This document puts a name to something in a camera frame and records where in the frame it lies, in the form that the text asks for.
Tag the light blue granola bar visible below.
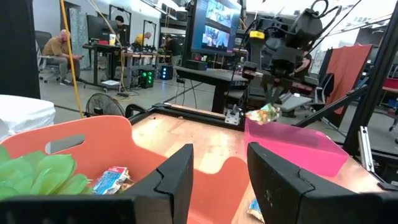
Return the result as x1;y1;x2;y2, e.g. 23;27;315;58
247;198;265;223

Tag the white trash bin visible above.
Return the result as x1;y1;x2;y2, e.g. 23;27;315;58
0;94;57;141

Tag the silver aluminium bracket strip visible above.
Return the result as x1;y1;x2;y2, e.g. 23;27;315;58
357;126;376;174

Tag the black box device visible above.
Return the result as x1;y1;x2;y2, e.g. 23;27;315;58
186;59;208;71

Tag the orange red panel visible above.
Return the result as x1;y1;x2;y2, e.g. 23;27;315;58
323;43;374;108

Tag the black partition screen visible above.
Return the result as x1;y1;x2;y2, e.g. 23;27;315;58
0;0;41;100

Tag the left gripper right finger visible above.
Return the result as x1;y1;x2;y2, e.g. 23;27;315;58
247;141;353;224

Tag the black office chair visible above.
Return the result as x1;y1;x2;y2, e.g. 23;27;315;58
34;30;63;83

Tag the computer with blue lights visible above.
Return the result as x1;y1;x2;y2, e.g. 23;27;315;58
159;64;174;81

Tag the translucent pink shallow bin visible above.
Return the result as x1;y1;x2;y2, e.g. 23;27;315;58
243;118;349;178

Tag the orange basket with handle holes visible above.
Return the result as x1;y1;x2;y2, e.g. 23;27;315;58
0;114;251;224

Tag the black desk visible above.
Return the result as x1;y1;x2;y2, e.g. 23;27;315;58
173;65;249;114
82;43;172;91

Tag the blue granola bar red stripe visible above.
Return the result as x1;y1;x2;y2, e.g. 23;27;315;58
92;166;135;196

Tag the person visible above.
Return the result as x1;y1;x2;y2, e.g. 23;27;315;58
133;30;153;47
114;14;130;44
290;51;313;80
42;29;82;86
163;34;183;66

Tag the large flat monitor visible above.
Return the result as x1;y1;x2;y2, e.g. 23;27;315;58
182;0;243;57

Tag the succulent in triangle-patterned pot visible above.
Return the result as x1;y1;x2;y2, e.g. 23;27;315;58
0;145;93;200

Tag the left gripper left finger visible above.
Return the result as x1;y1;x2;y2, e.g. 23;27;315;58
119;142;195;224

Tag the black floor fan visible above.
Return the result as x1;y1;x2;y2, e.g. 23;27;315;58
85;92;126;118

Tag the computer with green lights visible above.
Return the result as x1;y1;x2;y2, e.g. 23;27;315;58
138;68;155;90

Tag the green orange granola bar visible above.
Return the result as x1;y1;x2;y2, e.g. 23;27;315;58
244;103;280;126

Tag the black desk monitor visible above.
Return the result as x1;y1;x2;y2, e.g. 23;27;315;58
86;14;121;41

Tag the black aluminium table frame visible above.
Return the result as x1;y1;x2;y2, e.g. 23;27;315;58
126;0;398;192

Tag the black far desk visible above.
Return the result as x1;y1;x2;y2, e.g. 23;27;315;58
82;43;172;91

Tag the silver corner bracket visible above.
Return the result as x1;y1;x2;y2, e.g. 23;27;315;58
224;104;245;126

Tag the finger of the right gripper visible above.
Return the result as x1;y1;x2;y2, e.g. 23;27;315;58
263;81;275;105
274;82;285;105

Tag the yellow cable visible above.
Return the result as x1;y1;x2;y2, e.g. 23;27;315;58
58;0;85;119

